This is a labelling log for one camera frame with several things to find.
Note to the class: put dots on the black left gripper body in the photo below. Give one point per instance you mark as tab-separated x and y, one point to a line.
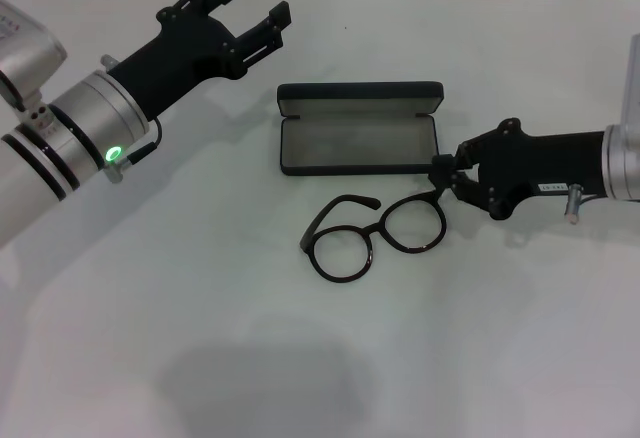
180	63

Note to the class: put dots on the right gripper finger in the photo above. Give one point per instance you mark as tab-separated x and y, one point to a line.
441	184
442	165

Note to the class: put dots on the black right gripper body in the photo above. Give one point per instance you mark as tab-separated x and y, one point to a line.
550	163

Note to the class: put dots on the round thick black glasses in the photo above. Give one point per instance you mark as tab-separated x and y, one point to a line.
377	225

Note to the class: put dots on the black glasses case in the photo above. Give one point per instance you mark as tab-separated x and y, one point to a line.
350	143

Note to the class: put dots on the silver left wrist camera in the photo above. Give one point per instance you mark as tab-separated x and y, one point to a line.
25	48

